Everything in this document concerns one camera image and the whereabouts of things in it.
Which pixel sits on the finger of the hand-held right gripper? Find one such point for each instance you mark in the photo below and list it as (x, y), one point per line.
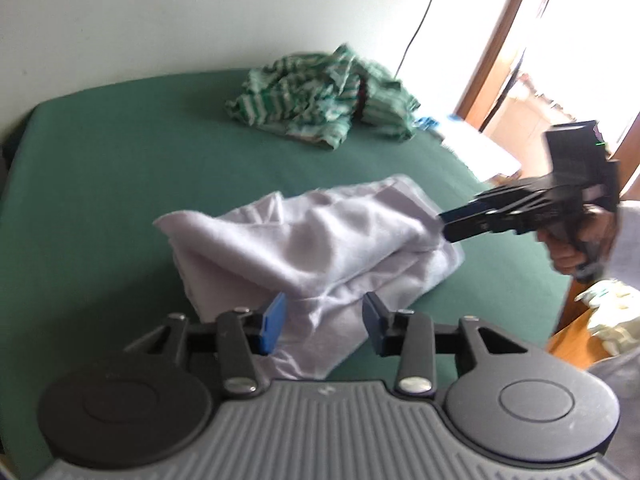
(490, 227)
(500, 202)

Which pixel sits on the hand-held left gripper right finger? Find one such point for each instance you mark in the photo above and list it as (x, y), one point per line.
(375, 320)

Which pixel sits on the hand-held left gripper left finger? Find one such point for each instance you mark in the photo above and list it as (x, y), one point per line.
(274, 322)

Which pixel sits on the light lavender garment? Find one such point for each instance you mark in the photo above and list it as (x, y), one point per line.
(325, 245)

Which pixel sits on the person's right hand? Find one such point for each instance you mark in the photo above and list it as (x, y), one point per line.
(567, 255)

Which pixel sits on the white side table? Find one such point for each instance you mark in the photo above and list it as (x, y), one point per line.
(480, 150)

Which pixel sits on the wooden stool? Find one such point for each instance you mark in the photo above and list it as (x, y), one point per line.
(575, 345)

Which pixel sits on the cream cloth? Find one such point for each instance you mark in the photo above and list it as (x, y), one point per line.
(615, 310)

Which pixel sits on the green white striped garment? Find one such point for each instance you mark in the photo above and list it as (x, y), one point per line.
(310, 95)

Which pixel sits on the wooden door frame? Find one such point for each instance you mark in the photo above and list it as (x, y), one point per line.
(495, 50)

